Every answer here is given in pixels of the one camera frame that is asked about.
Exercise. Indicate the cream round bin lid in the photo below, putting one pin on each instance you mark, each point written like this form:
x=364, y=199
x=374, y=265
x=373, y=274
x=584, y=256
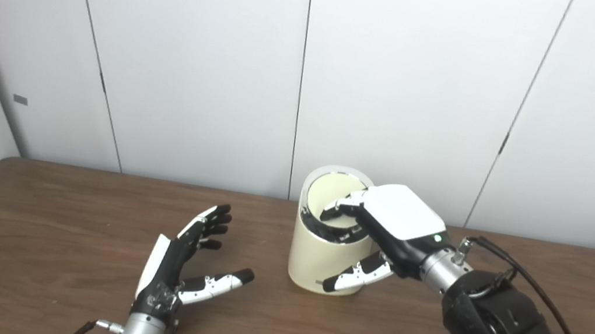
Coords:
x=329, y=192

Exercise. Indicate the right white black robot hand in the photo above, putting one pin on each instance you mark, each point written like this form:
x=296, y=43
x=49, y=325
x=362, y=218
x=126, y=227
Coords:
x=403, y=212

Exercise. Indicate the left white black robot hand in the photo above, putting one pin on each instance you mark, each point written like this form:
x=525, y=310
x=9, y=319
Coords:
x=164, y=271

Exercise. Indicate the grey wall tag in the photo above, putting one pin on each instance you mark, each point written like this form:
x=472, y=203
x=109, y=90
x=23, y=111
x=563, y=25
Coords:
x=20, y=100

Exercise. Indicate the cream-colored bin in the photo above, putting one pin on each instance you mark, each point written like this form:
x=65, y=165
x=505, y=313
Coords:
x=313, y=258

